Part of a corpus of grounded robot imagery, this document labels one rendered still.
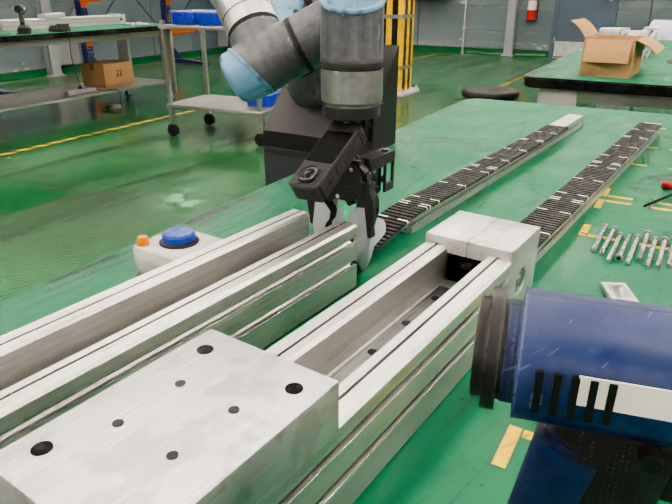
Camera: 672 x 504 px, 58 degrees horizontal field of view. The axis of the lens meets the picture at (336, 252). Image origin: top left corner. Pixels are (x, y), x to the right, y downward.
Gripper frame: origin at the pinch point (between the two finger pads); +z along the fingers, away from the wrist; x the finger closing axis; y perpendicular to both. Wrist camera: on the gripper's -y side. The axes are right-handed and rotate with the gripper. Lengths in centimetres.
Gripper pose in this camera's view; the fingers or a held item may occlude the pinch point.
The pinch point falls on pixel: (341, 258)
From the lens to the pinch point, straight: 81.6
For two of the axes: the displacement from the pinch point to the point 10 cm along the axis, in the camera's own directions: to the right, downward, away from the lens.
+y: 5.7, -3.3, 7.5
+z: 0.0, 9.2, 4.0
